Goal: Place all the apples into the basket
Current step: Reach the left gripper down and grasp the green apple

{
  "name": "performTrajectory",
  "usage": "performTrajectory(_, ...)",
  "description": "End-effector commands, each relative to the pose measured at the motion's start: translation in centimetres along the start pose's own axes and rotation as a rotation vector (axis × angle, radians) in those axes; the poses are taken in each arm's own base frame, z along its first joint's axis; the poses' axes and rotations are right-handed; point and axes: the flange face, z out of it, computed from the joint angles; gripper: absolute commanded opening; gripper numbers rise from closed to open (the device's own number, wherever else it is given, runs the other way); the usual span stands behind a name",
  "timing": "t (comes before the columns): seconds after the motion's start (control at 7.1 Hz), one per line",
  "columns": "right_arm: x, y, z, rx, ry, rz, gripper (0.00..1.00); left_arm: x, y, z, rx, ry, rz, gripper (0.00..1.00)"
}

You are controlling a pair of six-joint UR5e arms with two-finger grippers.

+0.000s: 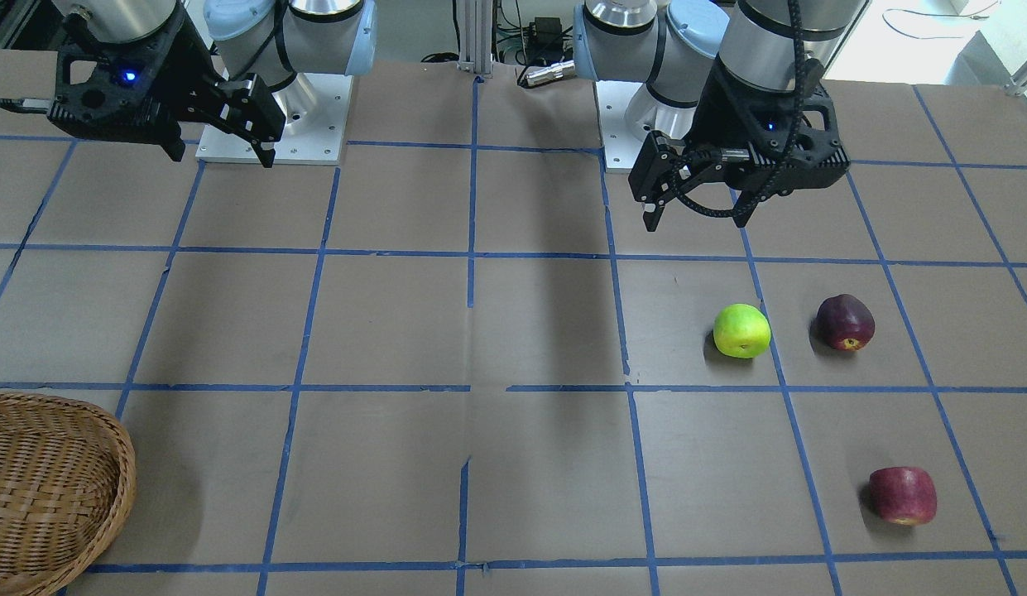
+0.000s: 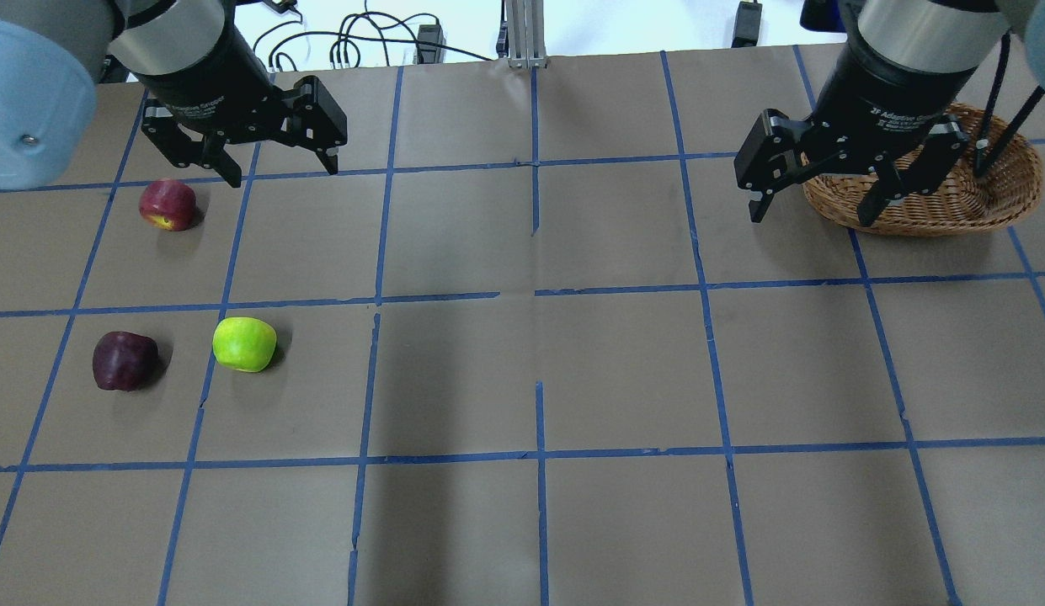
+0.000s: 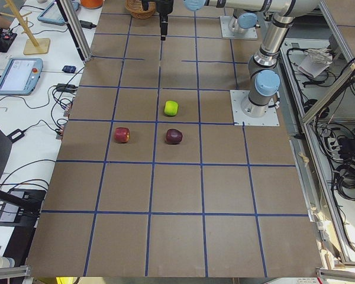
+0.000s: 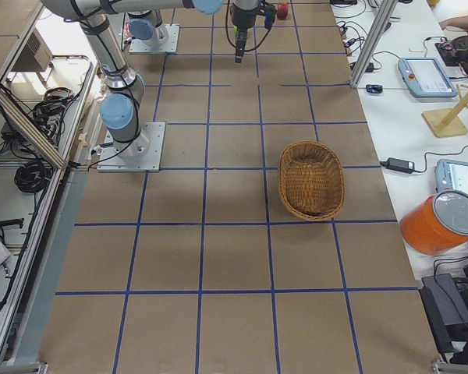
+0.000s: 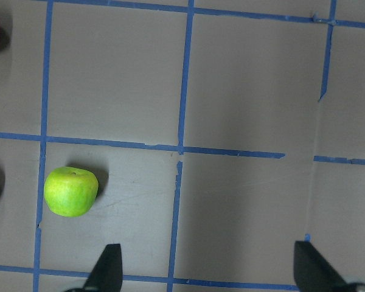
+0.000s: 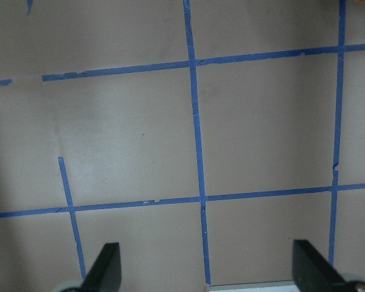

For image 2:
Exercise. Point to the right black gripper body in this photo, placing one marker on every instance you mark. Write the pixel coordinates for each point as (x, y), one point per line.
(886, 91)

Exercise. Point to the green apple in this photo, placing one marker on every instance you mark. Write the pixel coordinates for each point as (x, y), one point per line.
(244, 343)

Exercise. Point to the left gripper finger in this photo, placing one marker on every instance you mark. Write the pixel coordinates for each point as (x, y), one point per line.
(170, 137)
(312, 120)

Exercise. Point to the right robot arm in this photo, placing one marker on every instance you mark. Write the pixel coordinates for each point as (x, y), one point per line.
(944, 37)

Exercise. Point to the dark red apple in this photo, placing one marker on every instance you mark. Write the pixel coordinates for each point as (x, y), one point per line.
(124, 361)

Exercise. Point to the wicker basket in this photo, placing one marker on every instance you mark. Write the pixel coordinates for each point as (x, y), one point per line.
(963, 204)

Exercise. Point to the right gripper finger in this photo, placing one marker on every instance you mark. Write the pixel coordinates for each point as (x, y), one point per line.
(773, 156)
(940, 151)

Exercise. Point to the aluminium frame post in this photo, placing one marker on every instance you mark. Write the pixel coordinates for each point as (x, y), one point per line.
(525, 44)

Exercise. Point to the black power adapter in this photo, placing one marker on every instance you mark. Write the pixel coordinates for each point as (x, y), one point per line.
(430, 38)

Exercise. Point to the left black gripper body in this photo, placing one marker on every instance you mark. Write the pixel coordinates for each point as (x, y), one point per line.
(204, 74)

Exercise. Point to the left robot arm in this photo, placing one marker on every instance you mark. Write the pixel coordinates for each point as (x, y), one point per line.
(52, 57)

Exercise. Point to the red yellow apple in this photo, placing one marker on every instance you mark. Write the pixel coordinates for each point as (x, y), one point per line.
(169, 205)

